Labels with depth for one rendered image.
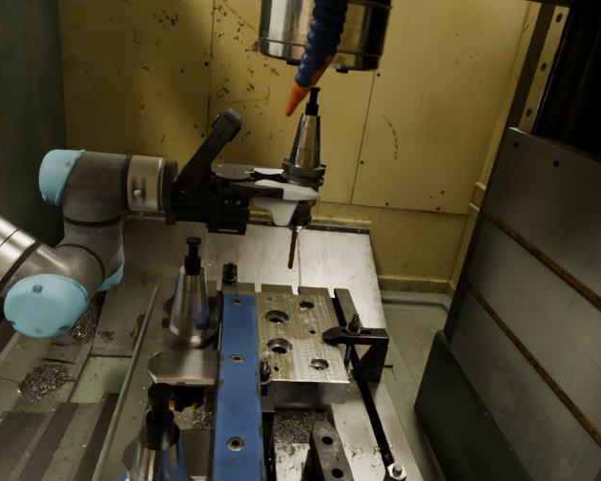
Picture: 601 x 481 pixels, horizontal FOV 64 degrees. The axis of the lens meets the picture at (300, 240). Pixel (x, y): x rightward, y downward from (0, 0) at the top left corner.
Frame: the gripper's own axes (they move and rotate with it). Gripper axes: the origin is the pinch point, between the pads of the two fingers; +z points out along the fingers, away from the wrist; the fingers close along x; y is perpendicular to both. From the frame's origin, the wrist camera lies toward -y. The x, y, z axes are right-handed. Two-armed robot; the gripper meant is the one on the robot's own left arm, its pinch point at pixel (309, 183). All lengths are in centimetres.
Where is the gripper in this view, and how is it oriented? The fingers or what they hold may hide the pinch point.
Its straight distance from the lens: 69.4
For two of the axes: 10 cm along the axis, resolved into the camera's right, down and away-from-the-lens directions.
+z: 9.9, 0.7, 1.5
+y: -1.3, 9.1, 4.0
